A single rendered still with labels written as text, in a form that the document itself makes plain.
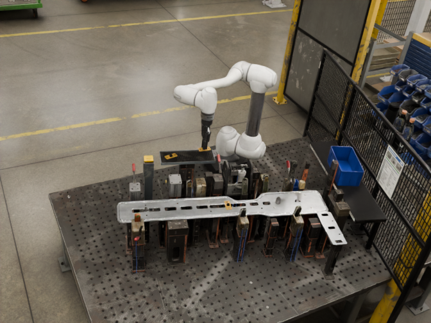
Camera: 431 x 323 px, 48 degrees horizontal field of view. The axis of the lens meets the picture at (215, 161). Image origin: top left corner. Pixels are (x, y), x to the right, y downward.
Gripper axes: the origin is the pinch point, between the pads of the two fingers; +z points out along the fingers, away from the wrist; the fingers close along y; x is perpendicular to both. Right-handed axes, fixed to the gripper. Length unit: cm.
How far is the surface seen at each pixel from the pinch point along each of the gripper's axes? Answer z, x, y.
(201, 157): 10.0, -2.4, 1.8
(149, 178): 25.3, -36.4, -3.0
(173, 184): 15.6, -26.1, 17.9
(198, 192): 23.6, -9.4, 20.7
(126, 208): 26, -58, 22
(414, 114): 35, 232, -52
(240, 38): 126, 229, -451
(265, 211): 26, 28, 47
